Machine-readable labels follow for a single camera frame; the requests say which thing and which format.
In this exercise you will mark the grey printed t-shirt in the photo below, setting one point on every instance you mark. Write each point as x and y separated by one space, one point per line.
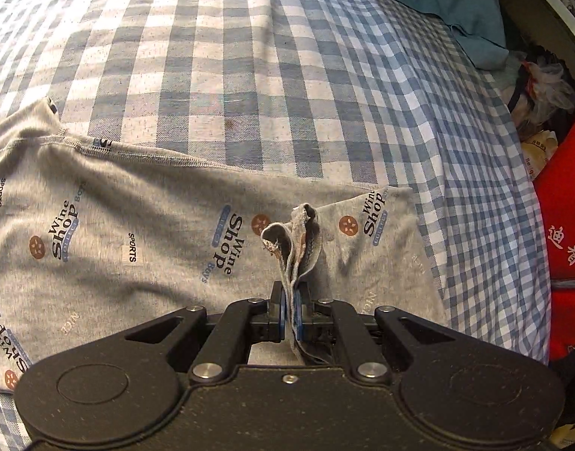
151 244

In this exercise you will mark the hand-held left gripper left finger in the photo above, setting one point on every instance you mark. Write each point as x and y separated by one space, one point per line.
278 312

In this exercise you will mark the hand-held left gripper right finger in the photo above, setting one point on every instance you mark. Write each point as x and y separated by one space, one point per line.
300 314

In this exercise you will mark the beige paper package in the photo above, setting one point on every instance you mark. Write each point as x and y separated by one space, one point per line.
541 152

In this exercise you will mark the blue blanket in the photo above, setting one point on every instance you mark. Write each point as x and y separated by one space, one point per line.
433 4

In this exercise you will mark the blue checked bed sheet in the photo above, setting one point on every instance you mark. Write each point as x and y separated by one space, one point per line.
268 80

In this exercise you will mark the red bag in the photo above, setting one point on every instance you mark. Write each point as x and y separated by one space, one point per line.
564 206

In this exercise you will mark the clear plastic bag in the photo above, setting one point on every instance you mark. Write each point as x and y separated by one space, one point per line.
546 84

